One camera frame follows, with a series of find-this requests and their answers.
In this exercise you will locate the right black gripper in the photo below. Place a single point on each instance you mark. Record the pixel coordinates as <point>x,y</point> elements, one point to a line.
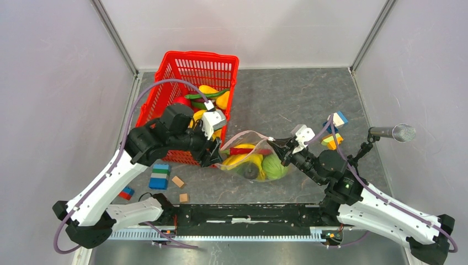
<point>280,146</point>

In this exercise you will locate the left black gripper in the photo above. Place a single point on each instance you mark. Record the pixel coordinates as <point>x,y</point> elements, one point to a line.
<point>206,157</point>

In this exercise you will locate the red chili pepper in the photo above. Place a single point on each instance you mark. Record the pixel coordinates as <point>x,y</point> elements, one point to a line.
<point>244,151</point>

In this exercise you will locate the pale green cabbage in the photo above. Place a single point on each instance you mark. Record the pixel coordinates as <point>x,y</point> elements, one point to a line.
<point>273,168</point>

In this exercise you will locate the clear zip top bag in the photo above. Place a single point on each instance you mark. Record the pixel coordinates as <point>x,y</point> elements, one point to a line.
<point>248,137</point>

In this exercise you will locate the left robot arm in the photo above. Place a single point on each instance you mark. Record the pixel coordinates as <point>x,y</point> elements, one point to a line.
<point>91,217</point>

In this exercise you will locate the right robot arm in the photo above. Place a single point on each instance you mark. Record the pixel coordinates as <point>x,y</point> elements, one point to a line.
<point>351,200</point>

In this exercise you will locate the yellow orange toy block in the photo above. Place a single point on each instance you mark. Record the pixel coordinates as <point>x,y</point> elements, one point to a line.
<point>329,142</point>

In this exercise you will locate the small wooden cube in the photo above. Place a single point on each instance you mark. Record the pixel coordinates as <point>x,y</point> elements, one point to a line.
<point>184,198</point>

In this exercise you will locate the green cucumber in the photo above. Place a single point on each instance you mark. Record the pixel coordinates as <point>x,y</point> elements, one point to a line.
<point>198,105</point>

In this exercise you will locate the blue grey green block stack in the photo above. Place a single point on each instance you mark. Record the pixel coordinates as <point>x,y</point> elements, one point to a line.
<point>159,176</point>

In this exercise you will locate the long green pepper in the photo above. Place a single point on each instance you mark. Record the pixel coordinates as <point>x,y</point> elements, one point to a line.
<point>208,96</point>

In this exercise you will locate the blue white toy block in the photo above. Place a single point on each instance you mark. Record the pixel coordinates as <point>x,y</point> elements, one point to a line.
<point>339,120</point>

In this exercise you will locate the red apple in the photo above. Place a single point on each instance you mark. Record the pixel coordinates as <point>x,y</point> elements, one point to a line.
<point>182,100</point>

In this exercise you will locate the black microphone stand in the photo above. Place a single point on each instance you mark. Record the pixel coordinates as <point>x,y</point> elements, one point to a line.
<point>365,148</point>

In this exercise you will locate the red plastic basket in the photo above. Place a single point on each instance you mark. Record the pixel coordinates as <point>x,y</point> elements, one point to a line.
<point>172,91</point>

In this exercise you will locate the red blue toy block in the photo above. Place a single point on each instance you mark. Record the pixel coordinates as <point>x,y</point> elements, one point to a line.
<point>127,193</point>

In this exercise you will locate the silver microphone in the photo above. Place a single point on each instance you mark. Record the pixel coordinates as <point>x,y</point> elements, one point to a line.
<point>399,132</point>

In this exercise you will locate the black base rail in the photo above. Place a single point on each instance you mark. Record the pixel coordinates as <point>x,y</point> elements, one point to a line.
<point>289,219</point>

